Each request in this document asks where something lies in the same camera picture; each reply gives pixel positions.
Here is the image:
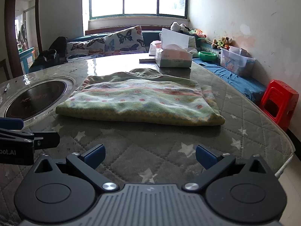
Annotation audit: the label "brown wooden door frame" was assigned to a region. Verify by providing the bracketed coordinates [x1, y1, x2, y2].
[4, 0, 44, 80]

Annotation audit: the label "black bag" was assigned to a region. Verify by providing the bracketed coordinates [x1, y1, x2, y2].
[29, 36, 68, 72]

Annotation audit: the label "blue bench mat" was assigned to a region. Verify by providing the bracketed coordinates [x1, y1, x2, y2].
[192, 40, 267, 103]

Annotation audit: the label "built-in black induction cooker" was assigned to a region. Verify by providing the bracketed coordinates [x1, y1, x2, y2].
[0, 76, 77, 123]

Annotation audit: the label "red plastic stool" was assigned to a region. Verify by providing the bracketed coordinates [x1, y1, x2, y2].
[260, 79, 299, 132]

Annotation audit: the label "dark teal bench sofa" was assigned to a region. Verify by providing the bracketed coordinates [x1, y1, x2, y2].
[67, 29, 165, 52]

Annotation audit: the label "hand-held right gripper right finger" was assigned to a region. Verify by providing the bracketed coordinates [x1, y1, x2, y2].
[182, 144, 268, 192]

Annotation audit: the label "pink white tissue pack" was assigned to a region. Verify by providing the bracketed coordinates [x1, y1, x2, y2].
[149, 40, 163, 55]

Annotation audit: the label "butterfly print cushion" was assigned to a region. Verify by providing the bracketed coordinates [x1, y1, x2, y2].
[66, 38, 106, 58]
[104, 25, 147, 53]

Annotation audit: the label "grey cushion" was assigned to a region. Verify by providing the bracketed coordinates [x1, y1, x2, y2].
[186, 33, 200, 58]

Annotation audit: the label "white plush toy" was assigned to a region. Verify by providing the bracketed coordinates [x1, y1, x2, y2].
[170, 22, 191, 33]

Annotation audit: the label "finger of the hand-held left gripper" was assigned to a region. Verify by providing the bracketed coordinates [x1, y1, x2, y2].
[0, 117, 24, 130]
[0, 128, 61, 150]

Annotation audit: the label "patterned green children's shirt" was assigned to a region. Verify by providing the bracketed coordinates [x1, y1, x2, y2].
[56, 68, 226, 126]

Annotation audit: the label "white tissue box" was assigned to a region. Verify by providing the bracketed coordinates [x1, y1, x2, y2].
[155, 27, 193, 68]

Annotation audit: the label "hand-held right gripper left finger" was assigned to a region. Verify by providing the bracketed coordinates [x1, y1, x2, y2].
[33, 144, 119, 192]

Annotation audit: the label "small brown plush toys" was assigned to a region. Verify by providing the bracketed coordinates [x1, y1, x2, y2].
[212, 36, 233, 50]

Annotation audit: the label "clear plastic storage box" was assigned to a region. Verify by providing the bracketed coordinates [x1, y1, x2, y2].
[220, 46, 256, 76]

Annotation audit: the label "colourful toy pile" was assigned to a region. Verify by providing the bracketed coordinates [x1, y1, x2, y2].
[189, 28, 208, 38]

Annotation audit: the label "green plastic bowl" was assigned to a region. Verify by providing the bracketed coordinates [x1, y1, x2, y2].
[198, 51, 218, 61]

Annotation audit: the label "teal painted cabinet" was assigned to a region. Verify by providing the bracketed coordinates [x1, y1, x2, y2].
[19, 47, 38, 74]

